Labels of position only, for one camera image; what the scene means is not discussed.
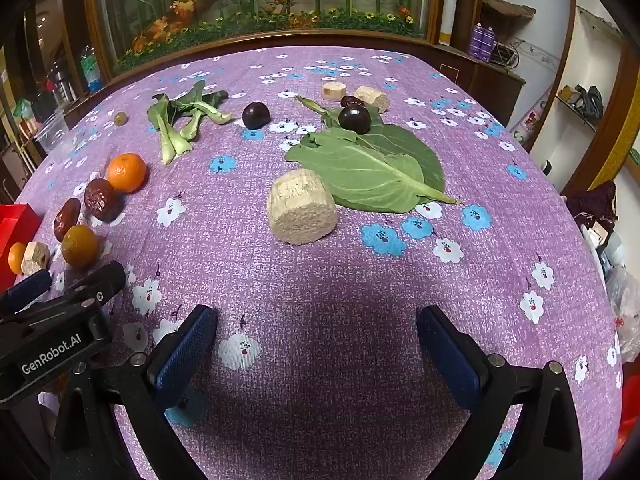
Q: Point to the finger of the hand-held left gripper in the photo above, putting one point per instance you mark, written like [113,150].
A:
[100,282]
[27,287]

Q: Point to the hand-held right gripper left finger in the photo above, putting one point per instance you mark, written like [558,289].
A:
[185,355]

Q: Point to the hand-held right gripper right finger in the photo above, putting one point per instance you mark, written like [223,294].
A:
[450,360]

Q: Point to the dull orange tangerine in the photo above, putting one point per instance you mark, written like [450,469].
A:
[80,245]

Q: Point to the red plastic box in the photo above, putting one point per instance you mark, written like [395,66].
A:
[15,222]

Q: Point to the long dark red date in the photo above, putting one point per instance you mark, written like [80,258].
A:
[65,217]

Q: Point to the round dark red date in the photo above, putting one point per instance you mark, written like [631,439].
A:
[102,200]

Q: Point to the small beige wood block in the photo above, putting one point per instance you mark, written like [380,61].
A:
[37,257]

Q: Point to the clear plastic container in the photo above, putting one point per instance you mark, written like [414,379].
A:
[50,132]

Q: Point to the purple floral tablecloth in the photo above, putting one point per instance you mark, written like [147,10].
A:
[320,270]

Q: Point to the small green olive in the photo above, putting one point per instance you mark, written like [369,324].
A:
[120,118]

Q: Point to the large beige pressed-wood cylinder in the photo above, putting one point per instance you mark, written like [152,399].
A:
[302,207]

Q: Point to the steel thermos flask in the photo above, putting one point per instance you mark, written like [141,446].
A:
[62,82]

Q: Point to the green plastic bottle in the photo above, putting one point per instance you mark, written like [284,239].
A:
[90,67]

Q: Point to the dark red cloth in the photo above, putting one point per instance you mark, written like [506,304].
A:
[595,200]

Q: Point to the long-stemmed green cabbage leaf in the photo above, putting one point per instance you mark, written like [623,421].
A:
[410,147]

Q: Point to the dark purple plum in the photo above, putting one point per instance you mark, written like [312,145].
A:
[256,115]
[354,118]

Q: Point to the small beige pressed-wood cylinder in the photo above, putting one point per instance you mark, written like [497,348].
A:
[375,98]
[334,91]

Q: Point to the black bag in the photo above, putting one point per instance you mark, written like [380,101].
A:
[590,100]

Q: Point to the purple bottle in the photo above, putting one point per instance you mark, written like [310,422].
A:
[488,44]
[476,40]

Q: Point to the glass tank with artificial plants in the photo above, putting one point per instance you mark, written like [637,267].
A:
[260,0]

